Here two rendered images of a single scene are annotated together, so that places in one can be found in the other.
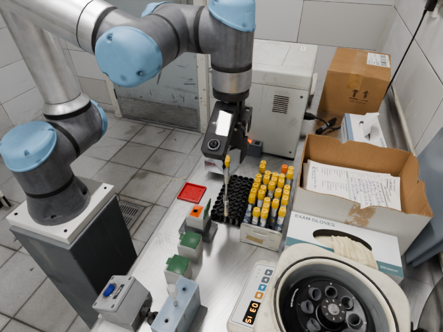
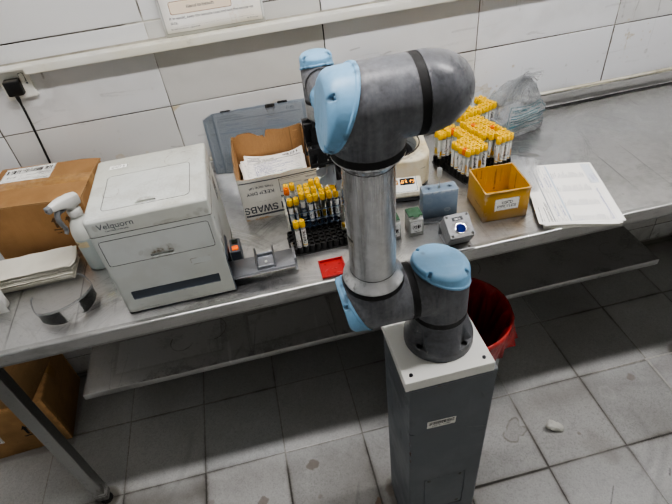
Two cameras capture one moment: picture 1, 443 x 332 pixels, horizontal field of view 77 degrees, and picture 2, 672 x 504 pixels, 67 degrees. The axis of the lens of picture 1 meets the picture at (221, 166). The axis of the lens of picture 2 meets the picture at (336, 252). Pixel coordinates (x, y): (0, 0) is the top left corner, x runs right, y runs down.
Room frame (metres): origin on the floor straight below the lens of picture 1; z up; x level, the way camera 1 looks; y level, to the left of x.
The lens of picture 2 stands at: (1.01, 0.99, 1.80)
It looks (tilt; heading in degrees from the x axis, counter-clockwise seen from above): 41 degrees down; 244
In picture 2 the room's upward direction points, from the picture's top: 7 degrees counter-clockwise
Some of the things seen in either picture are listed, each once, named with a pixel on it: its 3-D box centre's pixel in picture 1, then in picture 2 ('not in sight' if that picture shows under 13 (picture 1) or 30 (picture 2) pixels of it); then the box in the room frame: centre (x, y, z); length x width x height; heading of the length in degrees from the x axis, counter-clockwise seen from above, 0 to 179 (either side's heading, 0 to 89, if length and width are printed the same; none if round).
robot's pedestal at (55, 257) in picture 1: (106, 284); (431, 440); (0.52, 0.44, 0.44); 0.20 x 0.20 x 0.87; 71
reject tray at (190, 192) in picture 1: (192, 192); (332, 267); (0.58, 0.09, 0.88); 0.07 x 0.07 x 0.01; 71
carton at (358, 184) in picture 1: (351, 188); (274, 170); (0.53, -0.35, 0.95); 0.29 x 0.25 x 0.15; 71
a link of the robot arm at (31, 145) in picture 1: (38, 155); (436, 282); (0.52, 0.44, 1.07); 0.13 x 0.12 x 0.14; 161
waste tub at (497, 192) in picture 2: not in sight; (497, 192); (0.06, 0.15, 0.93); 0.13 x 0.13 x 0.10; 67
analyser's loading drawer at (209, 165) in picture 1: (225, 147); (257, 261); (0.75, -0.01, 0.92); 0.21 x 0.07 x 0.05; 161
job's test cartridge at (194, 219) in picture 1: (198, 219); not in sight; (0.45, 0.06, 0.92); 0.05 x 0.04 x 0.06; 71
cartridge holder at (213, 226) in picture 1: (198, 226); not in sight; (0.45, 0.06, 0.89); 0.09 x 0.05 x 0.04; 71
